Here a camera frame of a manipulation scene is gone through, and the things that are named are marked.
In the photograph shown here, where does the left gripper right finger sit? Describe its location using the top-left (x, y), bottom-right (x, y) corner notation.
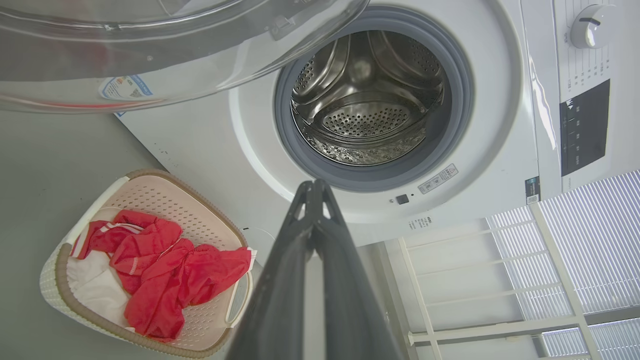
top-left (313, 180), bottom-right (403, 360)

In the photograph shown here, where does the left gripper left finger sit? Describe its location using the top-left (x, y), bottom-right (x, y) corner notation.
top-left (226, 180), bottom-right (316, 360)

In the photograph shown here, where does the round grey washing machine door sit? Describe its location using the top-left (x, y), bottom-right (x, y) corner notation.
top-left (0, 0), bottom-right (371, 115)

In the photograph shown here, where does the steel washing drum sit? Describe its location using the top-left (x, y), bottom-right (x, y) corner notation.
top-left (291, 30), bottom-right (446, 167)

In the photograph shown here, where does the white front-load washing machine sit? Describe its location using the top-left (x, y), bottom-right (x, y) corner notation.
top-left (115, 0), bottom-right (640, 248)

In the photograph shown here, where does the red garment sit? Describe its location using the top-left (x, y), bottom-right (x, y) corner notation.
top-left (71, 209), bottom-right (253, 343)

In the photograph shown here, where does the beige perforated laundry basket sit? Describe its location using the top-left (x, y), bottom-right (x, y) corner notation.
top-left (39, 169), bottom-right (255, 360)

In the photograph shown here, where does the white warning sticker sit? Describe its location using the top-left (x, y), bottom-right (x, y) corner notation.
top-left (418, 163), bottom-right (459, 195)

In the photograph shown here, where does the white garment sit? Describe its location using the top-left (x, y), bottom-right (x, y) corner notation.
top-left (66, 250), bottom-right (133, 333)

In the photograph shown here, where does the dark QR code sticker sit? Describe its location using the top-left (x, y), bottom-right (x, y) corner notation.
top-left (525, 176), bottom-right (542, 205)

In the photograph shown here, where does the blue energy label sticker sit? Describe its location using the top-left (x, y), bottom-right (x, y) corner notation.
top-left (99, 75), bottom-right (153, 103)

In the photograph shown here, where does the black display panel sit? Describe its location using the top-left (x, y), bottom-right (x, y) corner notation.
top-left (559, 79), bottom-right (612, 177)

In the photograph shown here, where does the white round control knob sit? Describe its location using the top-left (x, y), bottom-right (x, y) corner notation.
top-left (570, 4), bottom-right (617, 50)

